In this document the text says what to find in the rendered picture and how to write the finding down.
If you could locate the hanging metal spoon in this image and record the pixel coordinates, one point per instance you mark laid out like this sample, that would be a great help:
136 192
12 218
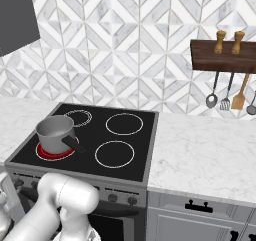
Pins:
211 100

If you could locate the black stove knob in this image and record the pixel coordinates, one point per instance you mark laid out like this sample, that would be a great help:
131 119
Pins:
132 200
18 183
34 185
112 197

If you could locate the hanging metal slotted spatula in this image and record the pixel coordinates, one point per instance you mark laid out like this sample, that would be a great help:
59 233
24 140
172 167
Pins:
226 103

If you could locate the grey drawer front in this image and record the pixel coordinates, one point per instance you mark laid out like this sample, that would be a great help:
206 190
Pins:
166 203

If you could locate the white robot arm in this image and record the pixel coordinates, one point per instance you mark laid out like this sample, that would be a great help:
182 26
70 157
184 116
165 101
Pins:
63 193

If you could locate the dark wooden wall shelf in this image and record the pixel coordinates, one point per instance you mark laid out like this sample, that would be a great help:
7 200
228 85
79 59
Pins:
223 60

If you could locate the black glass top stove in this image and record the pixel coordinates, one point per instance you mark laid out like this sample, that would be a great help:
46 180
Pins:
110 138

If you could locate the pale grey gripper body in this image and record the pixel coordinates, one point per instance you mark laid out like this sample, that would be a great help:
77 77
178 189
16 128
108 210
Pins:
12 198

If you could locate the grey cupboard door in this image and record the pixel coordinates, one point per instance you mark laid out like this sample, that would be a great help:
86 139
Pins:
186 226

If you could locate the hanging metal ladle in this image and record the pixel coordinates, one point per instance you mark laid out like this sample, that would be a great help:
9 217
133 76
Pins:
251 109

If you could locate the grey range hood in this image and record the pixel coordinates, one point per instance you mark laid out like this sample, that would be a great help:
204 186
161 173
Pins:
15 15

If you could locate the hanging wooden spatula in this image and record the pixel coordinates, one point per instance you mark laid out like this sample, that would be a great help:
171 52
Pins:
238 100

